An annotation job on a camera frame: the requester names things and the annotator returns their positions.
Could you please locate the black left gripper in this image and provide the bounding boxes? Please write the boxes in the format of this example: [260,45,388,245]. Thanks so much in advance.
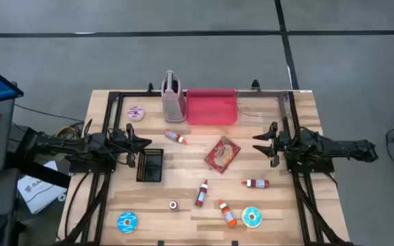
[113,122,153,169]

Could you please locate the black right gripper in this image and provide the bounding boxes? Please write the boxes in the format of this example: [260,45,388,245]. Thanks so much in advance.
[252,122,293,169]

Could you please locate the pink frosted toy donut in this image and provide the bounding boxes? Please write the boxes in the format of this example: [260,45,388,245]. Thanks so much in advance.
[127,105,146,122]

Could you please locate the red snack packet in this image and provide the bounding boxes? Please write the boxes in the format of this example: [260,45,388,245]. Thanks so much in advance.
[203,135,241,174]

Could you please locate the blue frosted toy donut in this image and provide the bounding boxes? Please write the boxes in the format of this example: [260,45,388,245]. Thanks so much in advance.
[241,206,263,229]
[116,211,139,234]

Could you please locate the dark red glue bottle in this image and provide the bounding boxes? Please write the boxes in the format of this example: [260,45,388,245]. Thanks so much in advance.
[194,179,209,208]

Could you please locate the black perforated tray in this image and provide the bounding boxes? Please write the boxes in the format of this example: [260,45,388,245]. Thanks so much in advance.
[135,148,165,183]

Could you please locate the brown bottle with orange tip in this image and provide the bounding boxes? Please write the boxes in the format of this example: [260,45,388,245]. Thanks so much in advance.
[163,128,188,146]

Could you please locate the clear plastic tray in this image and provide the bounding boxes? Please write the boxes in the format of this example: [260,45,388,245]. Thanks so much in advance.
[236,89,292,124]

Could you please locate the pink box grater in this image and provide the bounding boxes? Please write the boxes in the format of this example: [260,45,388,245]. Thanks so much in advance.
[160,70,187,123]

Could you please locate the red plastic tray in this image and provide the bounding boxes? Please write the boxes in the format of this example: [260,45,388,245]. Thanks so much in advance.
[185,88,239,126]

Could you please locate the orange glue bottle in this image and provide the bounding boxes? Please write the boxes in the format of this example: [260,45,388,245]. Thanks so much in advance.
[218,199,238,227]

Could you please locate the black support strut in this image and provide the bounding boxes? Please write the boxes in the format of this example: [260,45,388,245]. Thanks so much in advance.
[5,150,72,189]

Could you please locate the white printed box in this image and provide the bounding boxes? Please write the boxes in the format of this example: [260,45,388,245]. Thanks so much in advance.
[16,160,68,215]

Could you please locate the black aluminium table frame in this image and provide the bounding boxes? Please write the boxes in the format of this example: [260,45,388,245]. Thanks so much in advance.
[55,89,355,246]

